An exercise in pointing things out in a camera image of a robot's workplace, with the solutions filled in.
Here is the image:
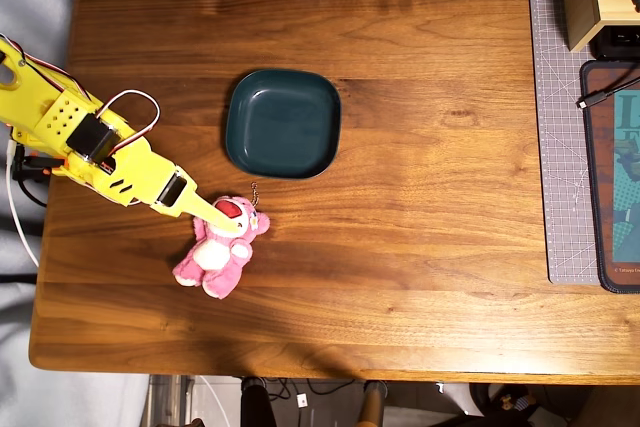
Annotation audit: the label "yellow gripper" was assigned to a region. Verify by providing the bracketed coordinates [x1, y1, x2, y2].
[74, 139, 243, 239]

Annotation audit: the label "pink strawberry bear plush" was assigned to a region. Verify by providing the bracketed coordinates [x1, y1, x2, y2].
[172, 181, 272, 300]

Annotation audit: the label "yellow robot arm with base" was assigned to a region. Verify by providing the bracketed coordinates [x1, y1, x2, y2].
[0, 34, 134, 183]

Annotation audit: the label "dark green square dish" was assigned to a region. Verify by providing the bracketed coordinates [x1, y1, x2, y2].
[224, 68, 342, 181]

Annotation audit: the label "orange black table clamp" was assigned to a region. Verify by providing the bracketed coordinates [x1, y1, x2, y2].
[12, 146, 70, 183]

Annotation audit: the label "grey cutting mat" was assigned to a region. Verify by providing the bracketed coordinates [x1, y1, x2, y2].
[525, 0, 601, 286]

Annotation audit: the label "small toy figure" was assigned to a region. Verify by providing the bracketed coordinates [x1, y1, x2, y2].
[499, 392, 537, 411]

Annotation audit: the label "dark printed mouse pad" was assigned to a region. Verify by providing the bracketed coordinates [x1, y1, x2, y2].
[579, 59, 640, 294]

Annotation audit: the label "black electronic device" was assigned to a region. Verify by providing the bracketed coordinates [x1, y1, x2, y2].
[589, 25, 640, 61]

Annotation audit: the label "red white servo cable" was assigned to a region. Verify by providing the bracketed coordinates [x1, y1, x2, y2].
[97, 89, 162, 158]

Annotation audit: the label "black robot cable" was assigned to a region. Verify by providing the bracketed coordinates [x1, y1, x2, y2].
[12, 146, 49, 208]

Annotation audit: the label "black post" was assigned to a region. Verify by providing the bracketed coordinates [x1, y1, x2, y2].
[240, 376, 279, 427]

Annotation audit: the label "white power cable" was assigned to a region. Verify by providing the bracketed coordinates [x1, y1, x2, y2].
[5, 141, 41, 268]

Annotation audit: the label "thin black floor cables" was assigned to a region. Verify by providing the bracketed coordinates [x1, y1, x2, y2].
[264, 377, 357, 404]

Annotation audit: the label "wooden post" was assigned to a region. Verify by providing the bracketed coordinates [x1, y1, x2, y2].
[359, 379, 389, 427]

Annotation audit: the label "black USB cable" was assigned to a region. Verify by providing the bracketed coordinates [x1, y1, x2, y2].
[576, 75, 640, 110]

